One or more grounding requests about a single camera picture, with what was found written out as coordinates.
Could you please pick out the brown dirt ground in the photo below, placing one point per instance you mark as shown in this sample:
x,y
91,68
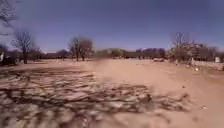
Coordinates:
x,y
126,76

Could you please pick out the low pale wall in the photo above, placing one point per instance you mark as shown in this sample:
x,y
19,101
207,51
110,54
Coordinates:
x,y
208,64

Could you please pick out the distant row of trees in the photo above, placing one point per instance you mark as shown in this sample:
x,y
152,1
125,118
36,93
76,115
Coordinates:
x,y
133,53

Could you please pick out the overhanging bare tree branches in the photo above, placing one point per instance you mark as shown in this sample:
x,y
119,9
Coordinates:
x,y
5,13

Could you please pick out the pale vehicle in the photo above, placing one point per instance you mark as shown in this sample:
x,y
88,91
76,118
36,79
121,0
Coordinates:
x,y
158,60

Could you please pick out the bare bushy tree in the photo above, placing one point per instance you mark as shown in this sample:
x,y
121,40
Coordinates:
x,y
182,51

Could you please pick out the dark vehicle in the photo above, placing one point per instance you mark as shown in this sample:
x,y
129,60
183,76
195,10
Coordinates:
x,y
8,61

